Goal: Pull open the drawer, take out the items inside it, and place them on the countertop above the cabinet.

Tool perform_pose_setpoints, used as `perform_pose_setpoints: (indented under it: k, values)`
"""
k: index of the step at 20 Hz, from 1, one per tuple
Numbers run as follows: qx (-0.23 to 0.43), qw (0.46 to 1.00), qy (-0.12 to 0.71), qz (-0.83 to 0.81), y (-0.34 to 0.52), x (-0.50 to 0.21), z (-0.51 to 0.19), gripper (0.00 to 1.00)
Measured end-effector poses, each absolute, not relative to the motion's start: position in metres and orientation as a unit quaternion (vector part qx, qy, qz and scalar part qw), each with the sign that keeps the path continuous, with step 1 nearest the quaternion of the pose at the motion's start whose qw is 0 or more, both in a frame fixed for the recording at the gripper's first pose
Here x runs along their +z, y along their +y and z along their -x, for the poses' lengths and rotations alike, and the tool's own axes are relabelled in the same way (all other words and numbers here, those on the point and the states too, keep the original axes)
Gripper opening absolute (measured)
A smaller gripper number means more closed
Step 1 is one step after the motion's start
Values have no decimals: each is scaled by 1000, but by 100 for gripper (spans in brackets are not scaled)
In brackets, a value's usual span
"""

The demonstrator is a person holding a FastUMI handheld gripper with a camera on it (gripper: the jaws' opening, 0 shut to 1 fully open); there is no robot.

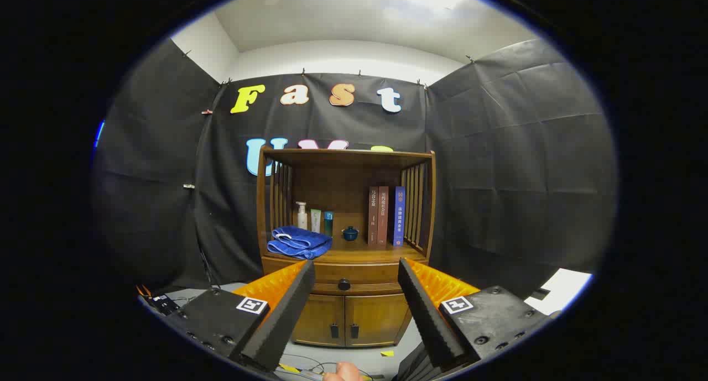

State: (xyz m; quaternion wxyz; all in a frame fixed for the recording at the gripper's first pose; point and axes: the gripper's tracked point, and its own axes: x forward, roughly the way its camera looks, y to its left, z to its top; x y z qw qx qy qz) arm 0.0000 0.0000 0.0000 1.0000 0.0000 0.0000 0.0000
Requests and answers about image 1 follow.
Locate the dark blue lidded teacup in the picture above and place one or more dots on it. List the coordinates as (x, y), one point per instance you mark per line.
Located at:
(350, 234)

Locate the folded blue towel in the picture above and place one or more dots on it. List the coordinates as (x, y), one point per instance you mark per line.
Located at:
(298, 243)

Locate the dark brown book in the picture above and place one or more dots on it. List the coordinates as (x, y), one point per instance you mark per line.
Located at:
(373, 215)

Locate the white and green tube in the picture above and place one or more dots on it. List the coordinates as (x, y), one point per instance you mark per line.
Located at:
(316, 220)

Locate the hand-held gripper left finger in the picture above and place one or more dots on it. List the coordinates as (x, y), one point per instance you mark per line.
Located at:
(287, 314)

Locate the blue book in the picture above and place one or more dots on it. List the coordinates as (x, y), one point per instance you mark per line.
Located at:
(399, 215)

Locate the wooden drawer with black knob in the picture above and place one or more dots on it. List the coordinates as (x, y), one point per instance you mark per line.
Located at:
(359, 273)

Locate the wooden cabinet door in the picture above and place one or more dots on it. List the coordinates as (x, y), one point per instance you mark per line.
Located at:
(376, 317)
(321, 317)

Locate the white pump bottle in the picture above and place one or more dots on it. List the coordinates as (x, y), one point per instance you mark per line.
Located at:
(302, 219)

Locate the teal bottle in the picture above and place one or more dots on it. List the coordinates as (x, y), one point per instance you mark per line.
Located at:
(328, 223)

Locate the wooden countertop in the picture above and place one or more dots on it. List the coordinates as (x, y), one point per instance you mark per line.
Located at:
(365, 251)

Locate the black backdrop cloth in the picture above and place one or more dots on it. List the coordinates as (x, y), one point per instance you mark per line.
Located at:
(498, 149)

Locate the brown wooden cabinet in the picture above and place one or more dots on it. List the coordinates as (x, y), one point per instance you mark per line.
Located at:
(337, 182)

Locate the reddish brown book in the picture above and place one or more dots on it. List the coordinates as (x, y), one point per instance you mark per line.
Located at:
(383, 215)

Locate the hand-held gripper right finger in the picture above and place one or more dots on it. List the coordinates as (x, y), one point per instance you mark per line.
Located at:
(426, 314)

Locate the white board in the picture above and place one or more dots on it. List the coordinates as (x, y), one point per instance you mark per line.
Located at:
(561, 290)

